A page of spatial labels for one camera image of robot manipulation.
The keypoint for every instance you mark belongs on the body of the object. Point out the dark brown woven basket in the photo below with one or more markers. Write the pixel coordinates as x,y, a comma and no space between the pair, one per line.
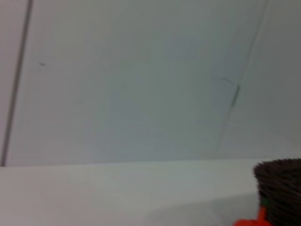
282,188

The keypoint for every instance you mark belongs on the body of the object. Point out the white tablecloth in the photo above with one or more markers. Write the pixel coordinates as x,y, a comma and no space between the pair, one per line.
117,193

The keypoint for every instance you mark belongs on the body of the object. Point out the orange toy citrus fruit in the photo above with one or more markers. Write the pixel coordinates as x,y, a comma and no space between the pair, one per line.
255,221

